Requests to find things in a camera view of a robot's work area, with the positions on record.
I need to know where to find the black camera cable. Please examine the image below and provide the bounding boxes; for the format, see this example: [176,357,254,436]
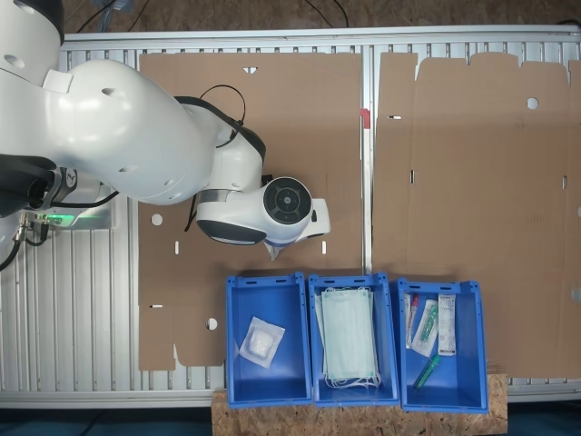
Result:
[183,84,247,233]

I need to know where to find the pale face mask stack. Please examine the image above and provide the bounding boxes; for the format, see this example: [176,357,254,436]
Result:
[315,285,381,390]

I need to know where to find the loose green capped tube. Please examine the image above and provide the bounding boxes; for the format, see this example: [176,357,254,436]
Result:
[412,353,442,391]

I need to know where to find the clear packet with green tubes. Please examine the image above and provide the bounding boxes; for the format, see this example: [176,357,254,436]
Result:
[410,298,440,358]

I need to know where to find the blue plastic bin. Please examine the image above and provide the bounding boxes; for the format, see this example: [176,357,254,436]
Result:
[225,271,313,408]
[307,272,400,409]
[397,277,490,415]

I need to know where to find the brown cardboard sheet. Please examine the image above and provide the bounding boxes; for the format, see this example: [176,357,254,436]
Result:
[137,51,364,372]
[374,52,581,381]

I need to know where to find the chipboard wooden block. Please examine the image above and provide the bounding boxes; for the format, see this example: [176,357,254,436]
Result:
[211,372,508,436]

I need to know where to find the black floor cable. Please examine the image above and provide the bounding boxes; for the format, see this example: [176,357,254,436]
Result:
[303,0,351,27]
[75,0,152,34]

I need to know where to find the clear packet with red-capped tube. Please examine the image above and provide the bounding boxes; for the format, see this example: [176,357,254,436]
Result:
[403,292,421,351]

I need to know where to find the white printed flat packet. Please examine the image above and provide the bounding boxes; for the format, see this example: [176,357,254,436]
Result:
[437,293,458,359]

